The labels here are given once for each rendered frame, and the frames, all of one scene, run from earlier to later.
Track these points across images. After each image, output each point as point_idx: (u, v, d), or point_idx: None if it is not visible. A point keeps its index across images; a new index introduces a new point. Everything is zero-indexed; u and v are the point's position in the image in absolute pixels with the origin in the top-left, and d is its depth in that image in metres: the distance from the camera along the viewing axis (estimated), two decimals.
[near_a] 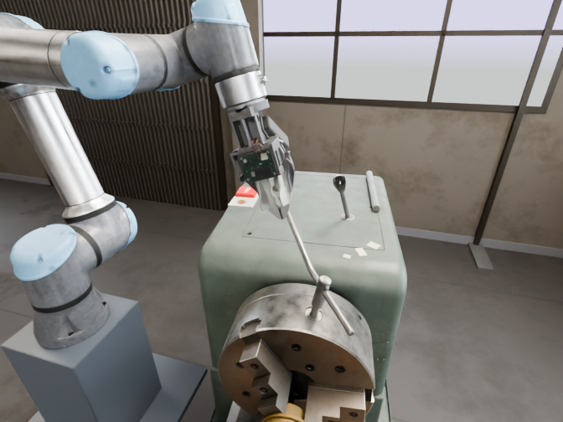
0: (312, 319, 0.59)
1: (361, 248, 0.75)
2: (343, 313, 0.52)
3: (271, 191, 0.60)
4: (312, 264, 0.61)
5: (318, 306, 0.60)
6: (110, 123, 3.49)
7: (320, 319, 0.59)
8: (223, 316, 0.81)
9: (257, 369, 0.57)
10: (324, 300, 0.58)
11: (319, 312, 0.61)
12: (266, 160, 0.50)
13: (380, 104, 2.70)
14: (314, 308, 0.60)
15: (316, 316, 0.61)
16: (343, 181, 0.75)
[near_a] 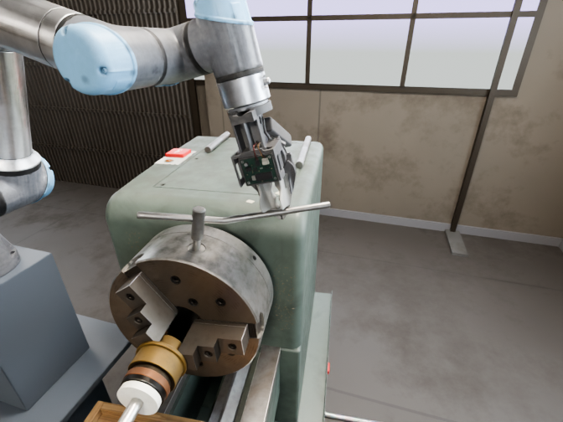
0: (191, 246, 0.60)
1: None
2: (159, 215, 0.54)
3: (272, 191, 0.60)
4: (231, 218, 0.57)
5: (198, 243, 0.58)
6: (90, 111, 3.49)
7: (188, 250, 0.59)
8: None
9: (133, 300, 0.57)
10: (193, 233, 0.57)
11: (197, 253, 0.59)
12: (266, 165, 0.50)
13: (354, 89, 2.69)
14: (199, 245, 0.59)
15: None
16: None
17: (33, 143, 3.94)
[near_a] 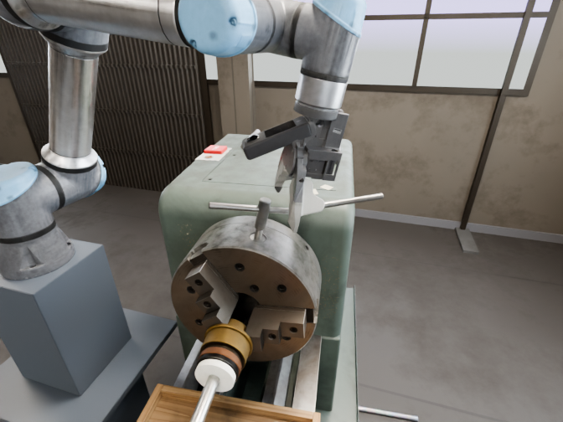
0: (252, 235, 0.64)
1: (314, 188, 0.79)
2: (229, 205, 0.58)
3: (290, 200, 0.54)
4: None
5: (260, 233, 0.62)
6: (101, 110, 3.53)
7: (251, 239, 0.62)
8: (184, 258, 0.84)
9: (202, 285, 0.60)
10: (259, 223, 0.60)
11: (259, 242, 0.62)
12: None
13: (367, 89, 2.73)
14: (261, 235, 0.63)
15: None
16: None
17: (43, 142, 3.98)
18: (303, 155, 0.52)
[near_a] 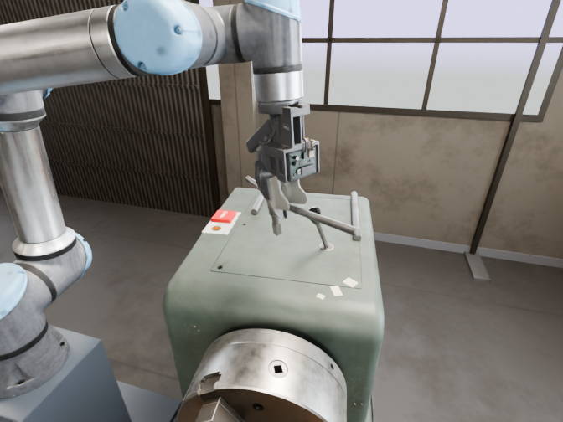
0: (271, 366, 0.55)
1: (337, 285, 0.70)
2: (253, 182, 0.67)
3: None
4: None
5: (272, 218, 0.65)
6: (101, 129, 3.44)
7: (271, 373, 0.54)
8: (191, 356, 0.76)
9: None
10: (267, 207, 0.64)
11: (281, 376, 0.54)
12: (310, 157, 0.52)
13: (374, 111, 2.65)
14: (276, 221, 0.65)
15: (273, 226, 0.67)
16: (318, 213, 0.70)
17: None
18: (262, 150, 0.53)
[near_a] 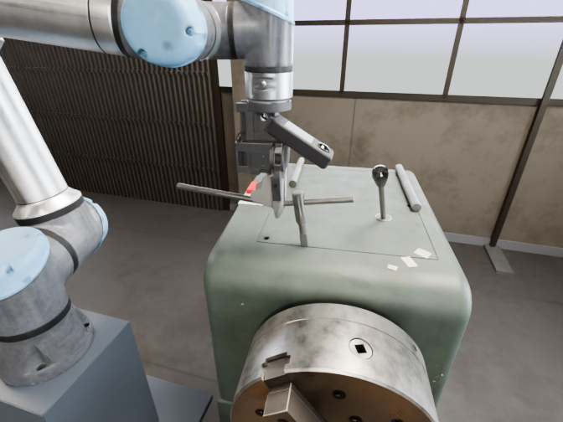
0: (353, 345, 0.45)
1: (408, 256, 0.60)
2: (333, 197, 0.58)
3: (284, 189, 0.60)
4: None
5: (301, 223, 0.62)
6: (107, 119, 3.34)
7: (354, 353, 0.44)
8: (234, 339, 0.65)
9: None
10: (303, 211, 0.61)
11: (365, 357, 0.44)
12: (240, 153, 0.55)
13: (393, 97, 2.54)
14: (299, 228, 0.62)
15: (303, 233, 0.63)
16: (386, 172, 0.60)
17: None
18: None
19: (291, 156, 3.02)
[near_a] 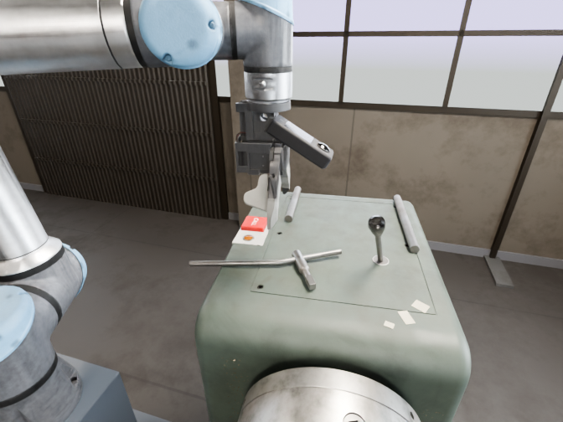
0: (346, 421, 0.43)
1: (405, 311, 0.58)
2: (325, 254, 0.73)
3: (287, 177, 0.63)
4: (272, 263, 0.70)
5: (304, 275, 0.67)
6: (105, 127, 3.32)
7: None
8: (226, 392, 0.64)
9: None
10: None
11: None
12: (240, 153, 0.55)
13: (392, 109, 2.53)
14: (303, 276, 0.66)
15: (309, 282, 0.65)
16: (383, 224, 0.58)
17: (43, 159, 3.77)
18: None
19: (291, 166, 3.00)
